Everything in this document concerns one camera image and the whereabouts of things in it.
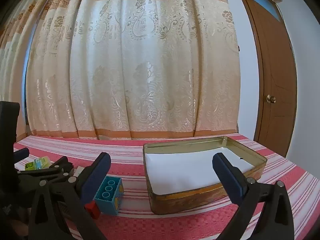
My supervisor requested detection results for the brown wooden door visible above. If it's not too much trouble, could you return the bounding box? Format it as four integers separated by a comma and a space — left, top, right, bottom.
241, 0, 298, 158

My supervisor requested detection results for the pink striped bed cloth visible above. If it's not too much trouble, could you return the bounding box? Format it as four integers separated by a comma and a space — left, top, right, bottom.
12, 134, 320, 240

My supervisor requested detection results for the white paper sheet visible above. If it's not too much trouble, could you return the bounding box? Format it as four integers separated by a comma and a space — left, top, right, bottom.
146, 147, 254, 195

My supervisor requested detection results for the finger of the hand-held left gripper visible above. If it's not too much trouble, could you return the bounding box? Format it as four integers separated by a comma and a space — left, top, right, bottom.
14, 147, 30, 165
17, 156, 75, 188

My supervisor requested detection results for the rectangular metal tin box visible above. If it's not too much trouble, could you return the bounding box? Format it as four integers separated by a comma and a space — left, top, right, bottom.
142, 135, 268, 215

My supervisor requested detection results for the red toy brick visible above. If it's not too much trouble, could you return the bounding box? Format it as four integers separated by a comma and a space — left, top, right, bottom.
84, 201, 101, 218

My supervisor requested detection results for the window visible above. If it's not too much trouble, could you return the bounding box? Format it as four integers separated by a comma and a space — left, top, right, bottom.
24, 37, 34, 125

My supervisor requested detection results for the green toy brick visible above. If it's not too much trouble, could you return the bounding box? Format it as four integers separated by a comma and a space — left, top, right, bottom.
24, 156, 52, 172

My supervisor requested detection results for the cream floral curtain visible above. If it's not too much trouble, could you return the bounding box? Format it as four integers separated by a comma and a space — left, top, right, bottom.
0, 5, 33, 105
25, 0, 240, 140

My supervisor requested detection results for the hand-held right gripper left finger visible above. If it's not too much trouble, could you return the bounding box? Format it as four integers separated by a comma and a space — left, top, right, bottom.
27, 152, 112, 240

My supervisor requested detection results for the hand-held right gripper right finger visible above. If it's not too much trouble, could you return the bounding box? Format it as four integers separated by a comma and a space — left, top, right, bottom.
212, 152, 295, 240

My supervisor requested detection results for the blue toy brick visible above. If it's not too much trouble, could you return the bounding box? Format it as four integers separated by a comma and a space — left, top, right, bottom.
94, 176, 125, 216

